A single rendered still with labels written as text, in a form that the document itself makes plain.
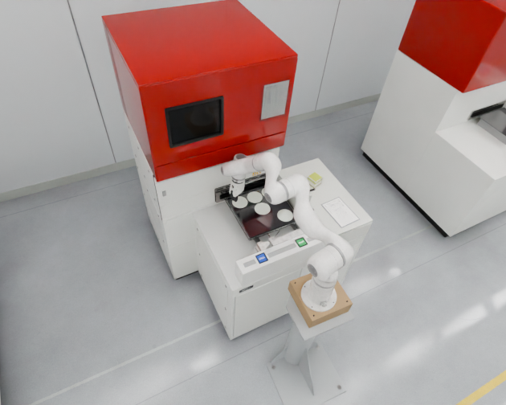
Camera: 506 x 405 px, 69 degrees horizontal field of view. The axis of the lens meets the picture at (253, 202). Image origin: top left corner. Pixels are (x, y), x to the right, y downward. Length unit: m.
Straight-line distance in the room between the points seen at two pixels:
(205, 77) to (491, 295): 2.95
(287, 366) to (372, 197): 1.93
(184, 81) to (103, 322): 1.96
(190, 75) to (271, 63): 0.41
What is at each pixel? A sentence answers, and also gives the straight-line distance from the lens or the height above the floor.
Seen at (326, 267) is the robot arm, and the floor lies 1.32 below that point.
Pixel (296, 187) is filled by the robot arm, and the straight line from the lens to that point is 1.76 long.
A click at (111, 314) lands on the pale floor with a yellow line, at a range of 3.09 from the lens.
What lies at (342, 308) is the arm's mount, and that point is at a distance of 2.07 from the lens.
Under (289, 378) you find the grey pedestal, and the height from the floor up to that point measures 0.01.
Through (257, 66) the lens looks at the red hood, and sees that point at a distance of 1.90.
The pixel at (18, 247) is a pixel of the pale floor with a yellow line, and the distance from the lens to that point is 3.70.
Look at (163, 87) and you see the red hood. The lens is 1.75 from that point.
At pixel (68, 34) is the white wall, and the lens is 3.26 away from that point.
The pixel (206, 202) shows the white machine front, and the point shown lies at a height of 0.88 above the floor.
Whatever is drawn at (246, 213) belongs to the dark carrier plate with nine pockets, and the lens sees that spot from 2.34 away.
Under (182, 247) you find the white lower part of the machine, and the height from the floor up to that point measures 0.46.
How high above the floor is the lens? 2.71
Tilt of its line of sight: 49 degrees down
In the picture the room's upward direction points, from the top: 5 degrees clockwise
